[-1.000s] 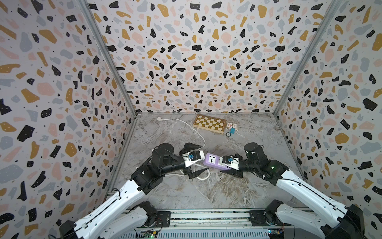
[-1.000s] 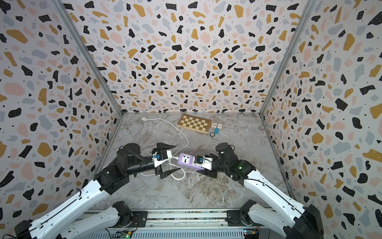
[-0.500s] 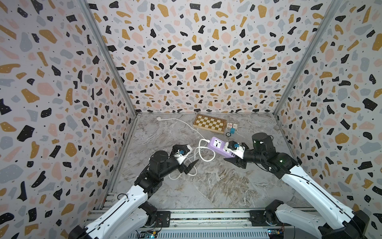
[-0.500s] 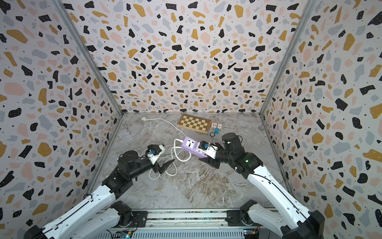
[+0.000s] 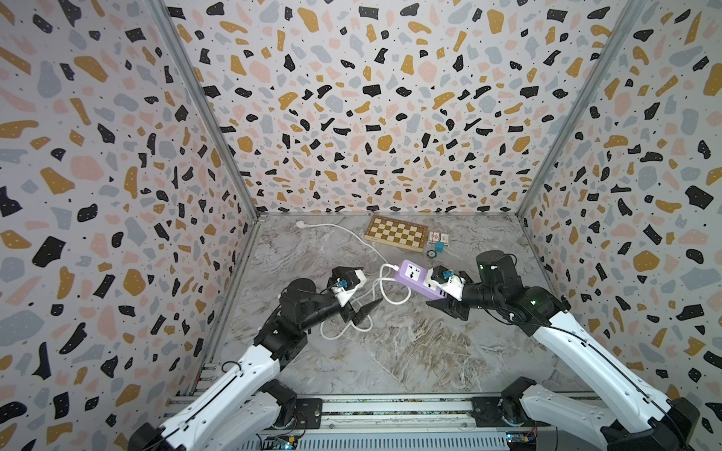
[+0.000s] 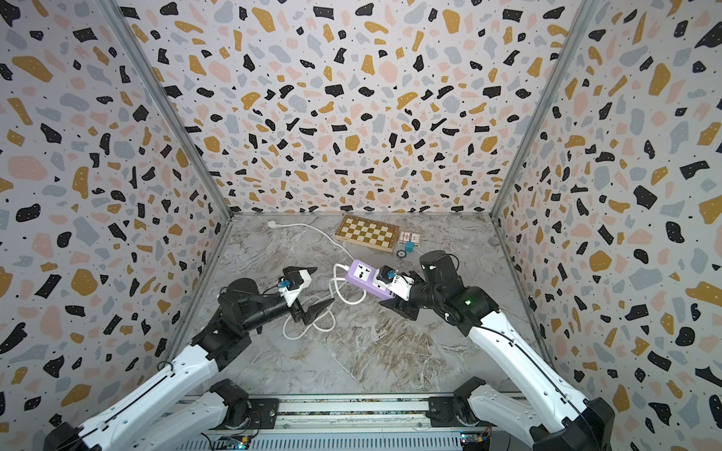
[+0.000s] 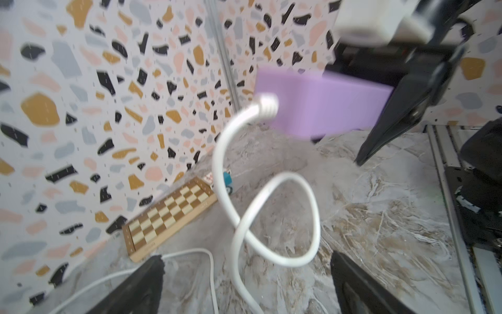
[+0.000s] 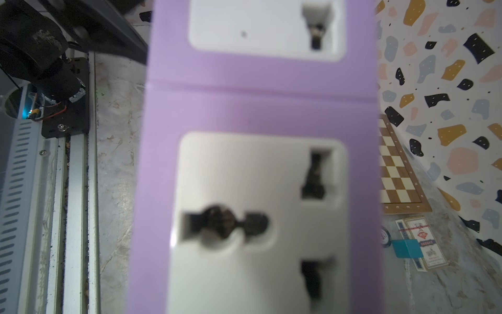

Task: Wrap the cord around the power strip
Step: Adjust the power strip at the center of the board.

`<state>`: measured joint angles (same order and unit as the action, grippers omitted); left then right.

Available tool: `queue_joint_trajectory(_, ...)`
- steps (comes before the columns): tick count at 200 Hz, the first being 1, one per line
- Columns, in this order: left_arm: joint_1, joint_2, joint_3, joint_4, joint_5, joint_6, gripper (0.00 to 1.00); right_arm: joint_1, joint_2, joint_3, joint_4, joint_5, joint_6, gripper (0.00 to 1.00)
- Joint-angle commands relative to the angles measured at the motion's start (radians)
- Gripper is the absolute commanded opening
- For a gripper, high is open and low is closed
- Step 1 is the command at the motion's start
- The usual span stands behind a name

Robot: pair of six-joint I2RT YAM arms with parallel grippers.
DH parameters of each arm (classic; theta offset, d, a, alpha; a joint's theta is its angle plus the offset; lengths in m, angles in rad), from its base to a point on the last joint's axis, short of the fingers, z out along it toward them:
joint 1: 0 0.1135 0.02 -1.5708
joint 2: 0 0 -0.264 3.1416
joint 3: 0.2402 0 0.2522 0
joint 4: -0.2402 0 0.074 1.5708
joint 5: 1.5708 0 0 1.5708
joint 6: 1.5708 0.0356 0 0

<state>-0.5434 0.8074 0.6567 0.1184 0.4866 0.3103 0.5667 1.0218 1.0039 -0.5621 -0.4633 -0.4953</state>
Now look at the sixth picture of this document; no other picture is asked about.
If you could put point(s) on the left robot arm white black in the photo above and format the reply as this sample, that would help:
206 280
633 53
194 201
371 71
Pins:
141 420

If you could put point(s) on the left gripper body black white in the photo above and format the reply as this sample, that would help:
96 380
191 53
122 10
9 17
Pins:
269 314

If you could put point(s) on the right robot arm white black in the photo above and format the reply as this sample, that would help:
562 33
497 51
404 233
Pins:
554 415

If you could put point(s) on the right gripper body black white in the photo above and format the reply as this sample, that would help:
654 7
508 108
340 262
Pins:
423 296

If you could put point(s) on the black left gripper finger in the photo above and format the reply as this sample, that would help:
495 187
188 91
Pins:
316 310
294 273

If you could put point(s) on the playing card box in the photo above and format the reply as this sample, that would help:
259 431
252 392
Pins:
406 236

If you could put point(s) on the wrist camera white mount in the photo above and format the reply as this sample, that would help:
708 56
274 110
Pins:
290 290
400 285

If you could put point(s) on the wooden chess board box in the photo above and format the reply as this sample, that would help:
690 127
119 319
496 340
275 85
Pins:
379 236

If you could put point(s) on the purple power strip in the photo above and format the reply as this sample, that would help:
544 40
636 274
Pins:
365 277

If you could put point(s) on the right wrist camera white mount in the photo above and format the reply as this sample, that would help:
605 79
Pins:
400 285

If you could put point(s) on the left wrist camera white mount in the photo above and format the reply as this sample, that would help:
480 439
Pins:
290 290

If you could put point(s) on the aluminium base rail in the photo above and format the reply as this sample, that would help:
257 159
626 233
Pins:
355 422

